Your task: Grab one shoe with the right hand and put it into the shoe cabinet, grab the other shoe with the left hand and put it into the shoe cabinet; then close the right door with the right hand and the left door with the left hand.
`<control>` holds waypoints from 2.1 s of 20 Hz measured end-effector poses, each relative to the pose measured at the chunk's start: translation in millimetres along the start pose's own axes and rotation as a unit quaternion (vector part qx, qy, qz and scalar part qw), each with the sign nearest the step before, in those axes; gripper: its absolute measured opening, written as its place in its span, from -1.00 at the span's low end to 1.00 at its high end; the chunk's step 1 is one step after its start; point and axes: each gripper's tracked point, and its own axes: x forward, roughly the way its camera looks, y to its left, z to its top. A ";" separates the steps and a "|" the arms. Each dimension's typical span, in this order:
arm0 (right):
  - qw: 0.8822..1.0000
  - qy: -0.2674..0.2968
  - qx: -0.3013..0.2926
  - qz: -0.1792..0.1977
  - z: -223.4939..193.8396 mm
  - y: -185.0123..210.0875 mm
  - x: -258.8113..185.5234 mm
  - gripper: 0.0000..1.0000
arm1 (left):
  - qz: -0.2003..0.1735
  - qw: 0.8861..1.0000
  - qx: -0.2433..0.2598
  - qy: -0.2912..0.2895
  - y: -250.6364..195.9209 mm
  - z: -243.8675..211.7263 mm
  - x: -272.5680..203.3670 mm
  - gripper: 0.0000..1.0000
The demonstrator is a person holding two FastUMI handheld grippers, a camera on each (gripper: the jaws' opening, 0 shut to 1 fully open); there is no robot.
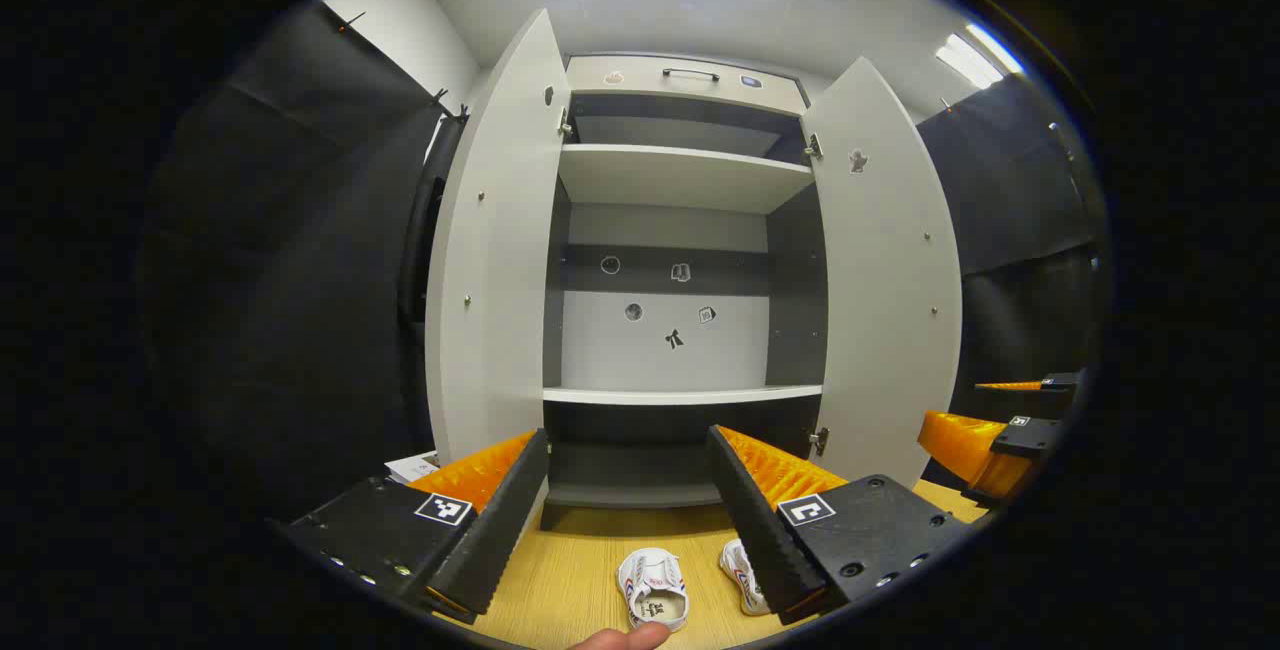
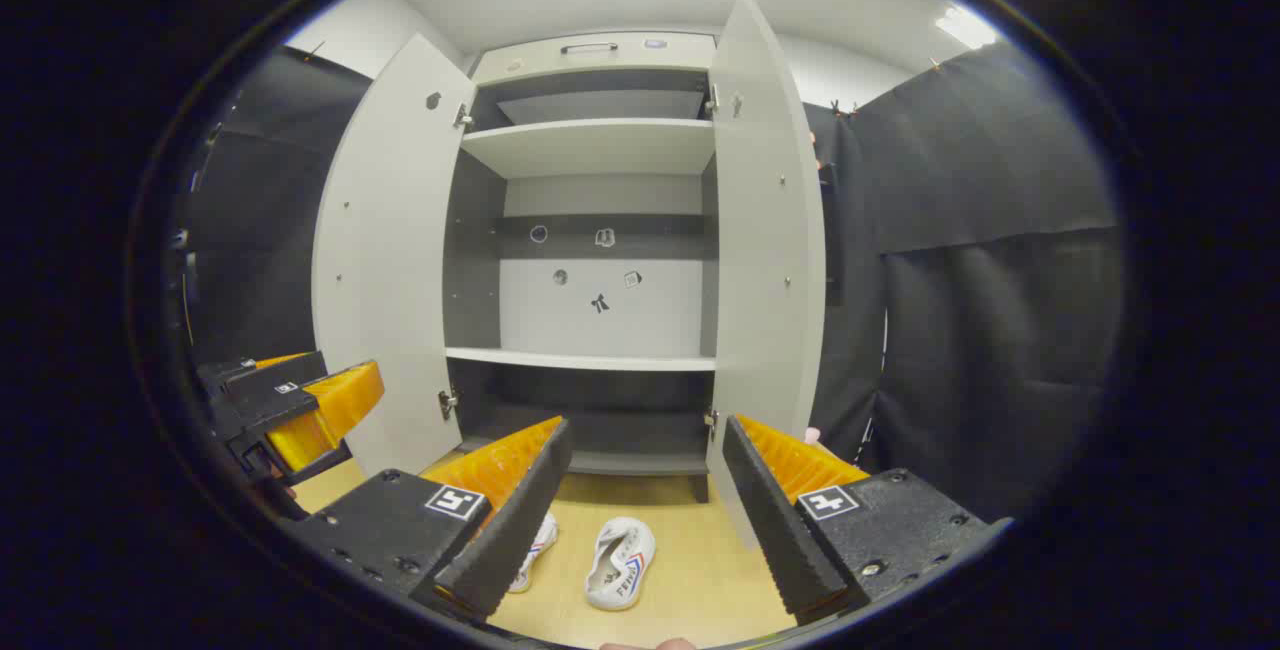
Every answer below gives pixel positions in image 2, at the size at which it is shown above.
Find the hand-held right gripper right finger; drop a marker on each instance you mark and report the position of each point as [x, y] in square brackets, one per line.
[780, 530]

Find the white shoe yellow sole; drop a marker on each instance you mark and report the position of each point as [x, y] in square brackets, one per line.
[535, 555]
[620, 565]

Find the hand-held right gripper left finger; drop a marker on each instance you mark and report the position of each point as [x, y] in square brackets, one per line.
[500, 540]

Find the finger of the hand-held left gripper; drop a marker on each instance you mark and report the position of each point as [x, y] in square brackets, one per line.
[225, 375]
[320, 410]

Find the small ceiling light panel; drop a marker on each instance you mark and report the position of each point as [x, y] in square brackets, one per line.
[965, 28]

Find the white shoe cabinet door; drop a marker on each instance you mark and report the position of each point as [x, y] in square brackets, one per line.
[765, 260]
[390, 260]

